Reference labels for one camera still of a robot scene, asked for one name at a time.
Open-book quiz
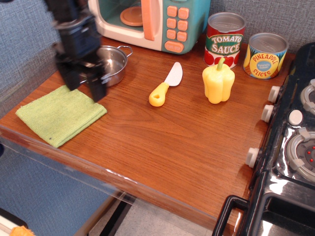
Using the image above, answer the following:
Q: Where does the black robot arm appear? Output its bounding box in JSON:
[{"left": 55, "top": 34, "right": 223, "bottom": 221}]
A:
[{"left": 45, "top": 0, "right": 107, "bottom": 102}]

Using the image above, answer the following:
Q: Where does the small steel pot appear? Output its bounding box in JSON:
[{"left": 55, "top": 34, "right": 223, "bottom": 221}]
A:
[{"left": 83, "top": 45, "right": 133, "bottom": 89}]

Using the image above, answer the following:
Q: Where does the yellow toy bell pepper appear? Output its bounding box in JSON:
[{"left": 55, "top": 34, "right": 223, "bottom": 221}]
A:
[{"left": 202, "top": 58, "right": 235, "bottom": 104}]

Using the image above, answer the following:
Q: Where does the tomato sauce can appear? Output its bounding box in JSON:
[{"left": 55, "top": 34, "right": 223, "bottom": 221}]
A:
[{"left": 204, "top": 12, "right": 246, "bottom": 68}]

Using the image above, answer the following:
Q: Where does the teal toy microwave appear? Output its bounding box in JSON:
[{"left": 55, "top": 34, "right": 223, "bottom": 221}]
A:
[{"left": 88, "top": 0, "right": 211, "bottom": 55}]

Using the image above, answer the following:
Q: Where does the yellow toy knife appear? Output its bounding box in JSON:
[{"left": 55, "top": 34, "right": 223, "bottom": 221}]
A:
[{"left": 149, "top": 62, "right": 183, "bottom": 107}]

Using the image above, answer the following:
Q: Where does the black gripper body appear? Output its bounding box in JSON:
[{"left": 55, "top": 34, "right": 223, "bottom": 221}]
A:
[{"left": 52, "top": 14, "right": 105, "bottom": 84}]

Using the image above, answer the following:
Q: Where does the pineapple slices can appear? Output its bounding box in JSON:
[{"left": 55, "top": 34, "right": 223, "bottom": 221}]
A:
[{"left": 243, "top": 32, "right": 289, "bottom": 79}]

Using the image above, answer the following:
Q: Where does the grey stove knob lower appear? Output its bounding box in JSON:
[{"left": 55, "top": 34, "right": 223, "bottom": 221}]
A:
[{"left": 245, "top": 147, "right": 259, "bottom": 168}]

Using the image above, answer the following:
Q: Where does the green cloth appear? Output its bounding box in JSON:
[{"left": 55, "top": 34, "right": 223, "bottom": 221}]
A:
[{"left": 16, "top": 86, "right": 107, "bottom": 148}]

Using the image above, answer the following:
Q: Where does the black toy stove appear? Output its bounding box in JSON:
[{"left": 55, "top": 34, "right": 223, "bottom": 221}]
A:
[{"left": 213, "top": 43, "right": 315, "bottom": 236}]

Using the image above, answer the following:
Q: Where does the grey stove knob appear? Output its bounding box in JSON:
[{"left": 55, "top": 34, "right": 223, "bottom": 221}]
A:
[
  {"left": 245, "top": 147, "right": 259, "bottom": 168},
  {"left": 261, "top": 105, "right": 274, "bottom": 123},
  {"left": 268, "top": 86, "right": 281, "bottom": 103}
]

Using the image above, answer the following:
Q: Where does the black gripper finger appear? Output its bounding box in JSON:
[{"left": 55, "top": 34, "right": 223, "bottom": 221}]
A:
[
  {"left": 87, "top": 73, "right": 107, "bottom": 102},
  {"left": 57, "top": 63, "right": 80, "bottom": 90}
]

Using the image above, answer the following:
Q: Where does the grey stove knob upper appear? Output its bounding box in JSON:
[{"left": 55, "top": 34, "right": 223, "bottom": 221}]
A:
[{"left": 268, "top": 86, "right": 281, "bottom": 103}]

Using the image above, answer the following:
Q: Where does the grey stove knob middle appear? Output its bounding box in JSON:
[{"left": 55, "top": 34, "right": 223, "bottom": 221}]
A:
[{"left": 261, "top": 105, "right": 274, "bottom": 123}]

